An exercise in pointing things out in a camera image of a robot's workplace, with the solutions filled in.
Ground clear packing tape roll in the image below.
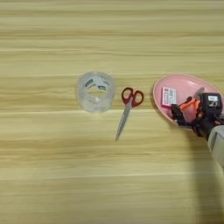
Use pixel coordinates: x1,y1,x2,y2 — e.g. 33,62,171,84
75,71,116,114

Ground orange and black pliers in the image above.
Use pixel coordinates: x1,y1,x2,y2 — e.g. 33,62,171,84
178,86,206,116

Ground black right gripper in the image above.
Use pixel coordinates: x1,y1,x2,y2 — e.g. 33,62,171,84
170,103,224,140

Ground pink box with white label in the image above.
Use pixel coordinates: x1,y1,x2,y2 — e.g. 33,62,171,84
160,86,178,110

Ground pink oval plate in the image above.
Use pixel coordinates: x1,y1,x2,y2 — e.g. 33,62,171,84
151,73,224,130

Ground black box with white label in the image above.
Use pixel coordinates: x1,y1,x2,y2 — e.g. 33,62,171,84
199,92,223,116

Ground red handled scissors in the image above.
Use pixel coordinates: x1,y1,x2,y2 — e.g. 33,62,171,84
114,86,145,142

